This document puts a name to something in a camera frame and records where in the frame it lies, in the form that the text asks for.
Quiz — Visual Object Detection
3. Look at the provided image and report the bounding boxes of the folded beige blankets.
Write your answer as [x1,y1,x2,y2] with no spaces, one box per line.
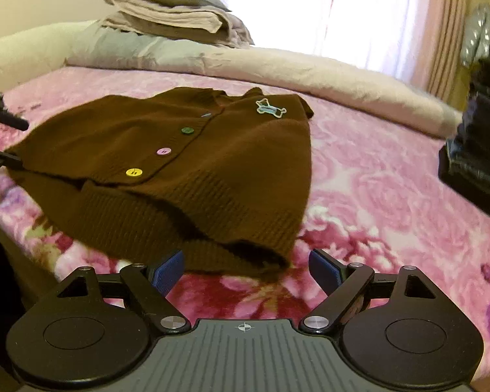
[100,0,255,47]

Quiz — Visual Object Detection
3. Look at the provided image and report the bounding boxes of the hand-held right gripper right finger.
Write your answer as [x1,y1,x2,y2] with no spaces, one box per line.
[300,248,432,334]

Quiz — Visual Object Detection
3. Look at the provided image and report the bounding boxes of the pink curtain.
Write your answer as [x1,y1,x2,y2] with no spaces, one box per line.
[427,0,483,104]

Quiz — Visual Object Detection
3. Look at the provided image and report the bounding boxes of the beige rolled quilt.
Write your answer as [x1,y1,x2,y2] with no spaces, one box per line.
[155,46,463,138]

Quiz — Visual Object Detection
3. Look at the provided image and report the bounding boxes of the pink floral blanket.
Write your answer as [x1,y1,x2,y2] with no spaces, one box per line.
[0,65,490,381]

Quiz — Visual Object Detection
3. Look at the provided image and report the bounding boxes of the pile of black clothes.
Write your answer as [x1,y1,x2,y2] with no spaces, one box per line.
[438,44,490,228]

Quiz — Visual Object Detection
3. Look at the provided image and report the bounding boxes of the brown knit cardigan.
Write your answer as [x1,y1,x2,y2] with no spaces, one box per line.
[2,87,315,283]

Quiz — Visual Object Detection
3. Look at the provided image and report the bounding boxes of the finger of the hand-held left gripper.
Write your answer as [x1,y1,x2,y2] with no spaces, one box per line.
[0,88,29,131]
[0,149,24,172]

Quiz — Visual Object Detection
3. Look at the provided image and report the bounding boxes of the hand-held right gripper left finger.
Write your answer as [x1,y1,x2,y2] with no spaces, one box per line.
[56,250,192,334]

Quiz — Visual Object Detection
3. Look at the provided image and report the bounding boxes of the grey-blue pillow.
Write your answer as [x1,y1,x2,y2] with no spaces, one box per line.
[65,20,229,75]

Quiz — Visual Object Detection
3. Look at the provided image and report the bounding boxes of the white sheer curtain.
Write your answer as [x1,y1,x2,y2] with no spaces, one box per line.
[200,0,438,87]

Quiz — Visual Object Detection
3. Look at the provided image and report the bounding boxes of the silver shiny garment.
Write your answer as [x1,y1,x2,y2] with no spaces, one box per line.
[460,3,490,68]

